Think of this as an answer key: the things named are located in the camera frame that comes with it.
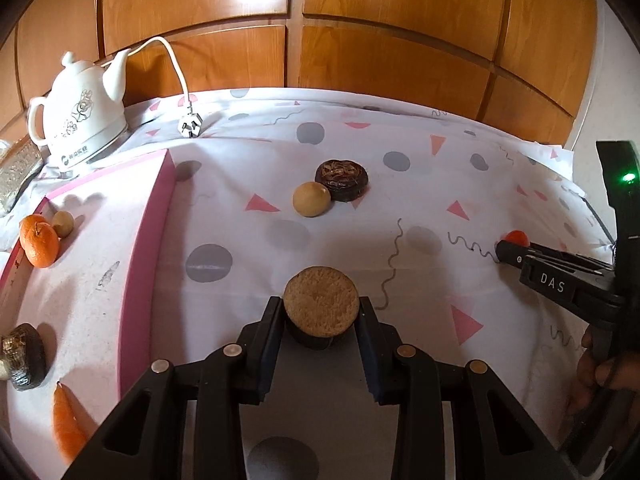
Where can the patterned white tablecloth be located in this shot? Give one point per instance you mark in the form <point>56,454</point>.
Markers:
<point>350,150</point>

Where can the orange carrot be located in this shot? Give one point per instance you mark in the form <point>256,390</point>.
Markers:
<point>67,430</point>

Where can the pink rimmed shallow tray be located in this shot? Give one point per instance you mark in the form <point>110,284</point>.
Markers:
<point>90,270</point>

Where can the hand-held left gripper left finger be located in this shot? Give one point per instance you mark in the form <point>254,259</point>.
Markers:
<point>267,350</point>

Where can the silver ornate tissue box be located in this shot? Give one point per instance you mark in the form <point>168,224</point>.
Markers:
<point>17,175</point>

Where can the small red tomato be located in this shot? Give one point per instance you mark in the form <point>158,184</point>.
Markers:
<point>516,236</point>

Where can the silver kettle base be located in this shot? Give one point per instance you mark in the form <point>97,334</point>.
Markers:
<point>100,147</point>

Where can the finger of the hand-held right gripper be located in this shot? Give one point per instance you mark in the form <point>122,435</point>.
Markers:
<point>510,254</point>
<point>575,260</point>

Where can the small yellow round fruit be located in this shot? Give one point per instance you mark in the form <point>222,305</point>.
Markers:
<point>63,223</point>

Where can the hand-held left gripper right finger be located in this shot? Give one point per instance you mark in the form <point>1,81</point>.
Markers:
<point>370,355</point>

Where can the small tan potato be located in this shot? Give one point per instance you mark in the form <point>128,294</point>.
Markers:
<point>311,199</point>

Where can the white floral ceramic kettle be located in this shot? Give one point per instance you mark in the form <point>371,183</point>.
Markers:
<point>85,105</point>

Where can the person's right hand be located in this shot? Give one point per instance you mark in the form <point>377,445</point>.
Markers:
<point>585,375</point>

